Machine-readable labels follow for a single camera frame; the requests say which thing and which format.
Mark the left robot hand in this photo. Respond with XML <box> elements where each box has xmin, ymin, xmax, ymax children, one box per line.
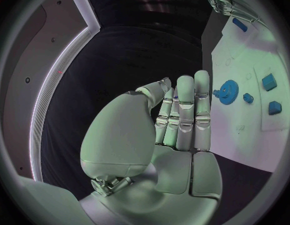
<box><xmin>78</xmin><ymin>70</ymin><xmax>224</xmax><ymax>225</ymax></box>

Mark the blue block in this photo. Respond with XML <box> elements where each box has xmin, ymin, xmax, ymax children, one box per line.
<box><xmin>261</xmin><ymin>73</ymin><xmax>278</xmax><ymax>92</ymax></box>
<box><xmin>267</xmin><ymin>100</ymin><xmax>283</xmax><ymax>116</ymax></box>

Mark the blue gear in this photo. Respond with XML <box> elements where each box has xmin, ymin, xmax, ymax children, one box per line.
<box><xmin>218</xmin><ymin>79</ymin><xmax>240</xmax><ymax>106</ymax></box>

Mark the white task board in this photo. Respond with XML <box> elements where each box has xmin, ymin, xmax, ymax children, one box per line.
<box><xmin>200</xmin><ymin>8</ymin><xmax>290</xmax><ymax>173</ymax></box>

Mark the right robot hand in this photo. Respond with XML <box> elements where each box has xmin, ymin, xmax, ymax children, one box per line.
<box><xmin>198</xmin><ymin>0</ymin><xmax>262</xmax><ymax>23</ymax></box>

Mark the blue long cylinder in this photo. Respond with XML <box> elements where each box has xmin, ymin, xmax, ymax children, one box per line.
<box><xmin>231</xmin><ymin>17</ymin><xmax>249</xmax><ymax>33</ymax></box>

